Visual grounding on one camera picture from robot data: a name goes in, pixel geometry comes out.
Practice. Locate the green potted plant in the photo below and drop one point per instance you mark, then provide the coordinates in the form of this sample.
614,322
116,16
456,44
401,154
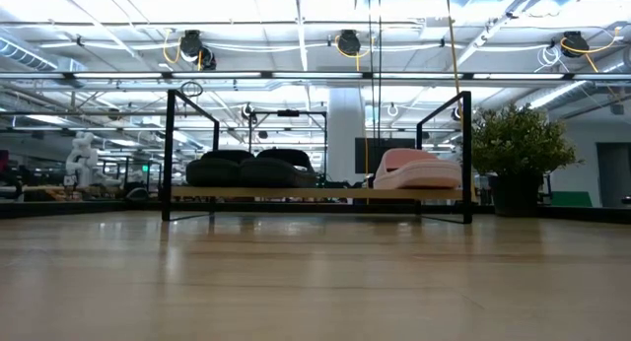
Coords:
517,139

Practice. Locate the white humanoid robot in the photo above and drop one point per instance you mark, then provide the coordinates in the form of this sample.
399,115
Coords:
81,158

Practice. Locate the white building pillar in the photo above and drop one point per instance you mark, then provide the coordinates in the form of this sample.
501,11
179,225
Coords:
345,134

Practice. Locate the black metal wooden board shelf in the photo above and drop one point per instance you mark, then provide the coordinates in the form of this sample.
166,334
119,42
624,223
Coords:
320,193

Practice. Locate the green panel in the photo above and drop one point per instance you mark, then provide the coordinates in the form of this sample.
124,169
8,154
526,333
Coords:
572,199

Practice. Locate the black keyboard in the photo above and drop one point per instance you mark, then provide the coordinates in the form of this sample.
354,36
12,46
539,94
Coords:
367,156

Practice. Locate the black rubber slide sandal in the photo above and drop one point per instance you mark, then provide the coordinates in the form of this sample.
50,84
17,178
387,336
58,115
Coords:
212,173
276,173

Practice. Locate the black background rig frame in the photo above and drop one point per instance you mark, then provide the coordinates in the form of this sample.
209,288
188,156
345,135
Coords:
288,113

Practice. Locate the long ceiling light strip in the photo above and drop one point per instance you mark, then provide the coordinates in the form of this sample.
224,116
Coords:
217,75

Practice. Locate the black aluminium table frame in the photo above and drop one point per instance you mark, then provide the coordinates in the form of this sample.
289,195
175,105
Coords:
74,209

